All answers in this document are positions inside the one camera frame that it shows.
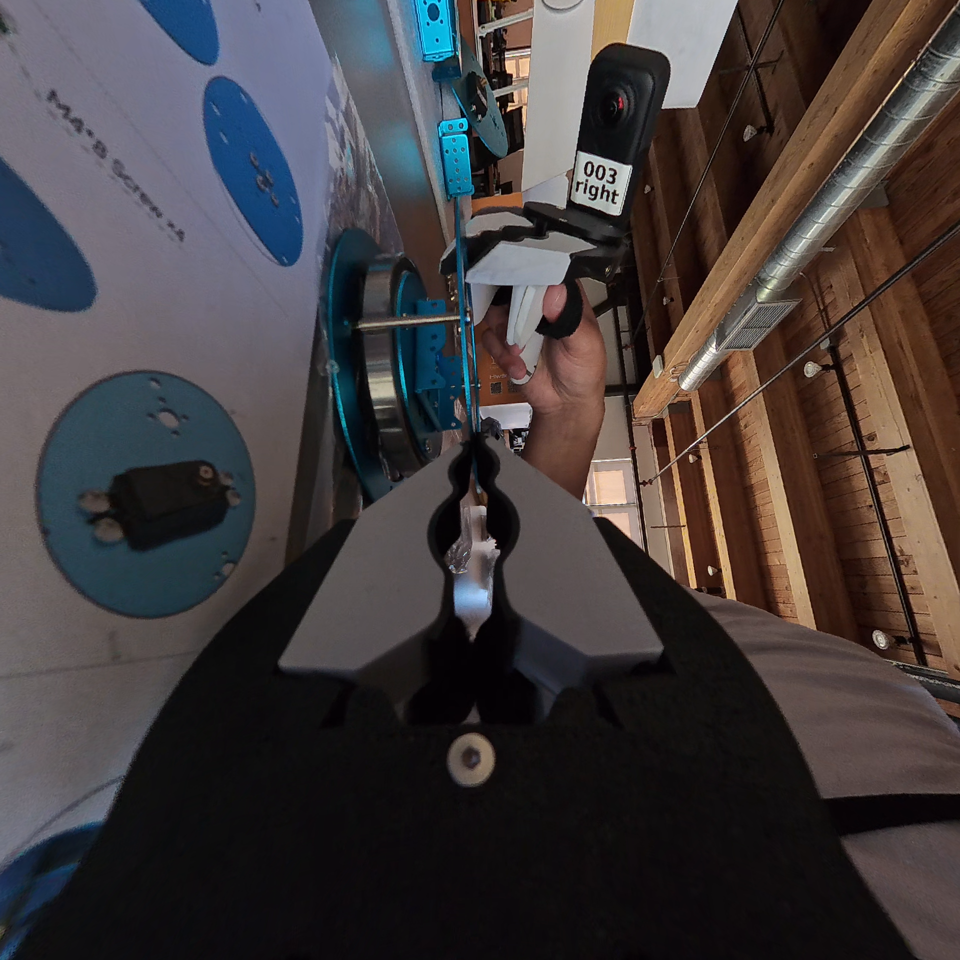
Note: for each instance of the white instruction booklet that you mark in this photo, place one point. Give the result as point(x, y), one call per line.
point(150, 315)

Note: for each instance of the long steel screw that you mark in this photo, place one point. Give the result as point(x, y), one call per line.
point(405, 321)

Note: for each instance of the grey desk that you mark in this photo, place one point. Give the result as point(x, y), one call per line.
point(420, 187)

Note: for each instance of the teal L bracket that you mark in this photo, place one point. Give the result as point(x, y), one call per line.
point(435, 30)

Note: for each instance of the person's right hand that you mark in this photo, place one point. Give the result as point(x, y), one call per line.
point(570, 375)

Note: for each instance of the blue turntable disc with bearing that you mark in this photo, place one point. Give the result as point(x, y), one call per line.
point(382, 360)

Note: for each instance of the blue disc with black servo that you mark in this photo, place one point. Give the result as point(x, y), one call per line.
point(487, 112)

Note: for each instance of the person's right forearm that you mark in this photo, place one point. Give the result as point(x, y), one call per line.
point(562, 450)

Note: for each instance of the orange cardboard box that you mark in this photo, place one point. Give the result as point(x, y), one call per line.
point(501, 394)

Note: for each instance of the long blue perforated bracket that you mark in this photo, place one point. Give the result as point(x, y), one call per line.
point(454, 157)

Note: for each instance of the silver ventilation duct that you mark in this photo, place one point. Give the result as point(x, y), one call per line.
point(862, 176)

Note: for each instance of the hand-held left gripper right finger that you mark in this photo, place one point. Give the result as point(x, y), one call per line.
point(585, 600)

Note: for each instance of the wooden ceiling beam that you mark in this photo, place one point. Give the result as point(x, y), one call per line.
point(750, 225)

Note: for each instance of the distant window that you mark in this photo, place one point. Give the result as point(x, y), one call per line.
point(611, 495)

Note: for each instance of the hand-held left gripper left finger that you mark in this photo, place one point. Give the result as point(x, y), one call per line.
point(375, 600)

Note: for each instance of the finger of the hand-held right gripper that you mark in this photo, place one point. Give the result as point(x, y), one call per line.
point(499, 223)
point(525, 266)

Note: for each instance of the clear plastic bag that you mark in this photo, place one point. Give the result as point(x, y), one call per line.
point(360, 187)

